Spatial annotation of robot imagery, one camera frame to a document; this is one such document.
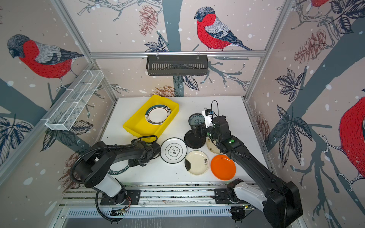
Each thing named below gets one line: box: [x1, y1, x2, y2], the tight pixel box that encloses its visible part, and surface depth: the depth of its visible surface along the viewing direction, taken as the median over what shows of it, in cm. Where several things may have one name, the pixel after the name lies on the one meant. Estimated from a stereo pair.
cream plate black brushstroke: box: [184, 150, 210, 176], surface depth 87 cm
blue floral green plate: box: [188, 113, 206, 126], surface depth 109 cm
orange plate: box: [210, 154, 237, 181], surface depth 84 cm
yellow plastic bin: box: [122, 94, 180, 138], surface depth 103 cm
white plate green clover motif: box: [160, 137, 188, 164], surface depth 92 cm
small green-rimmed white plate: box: [144, 104, 172, 125], surface depth 110 cm
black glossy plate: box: [183, 129, 207, 149], surface depth 95 cm
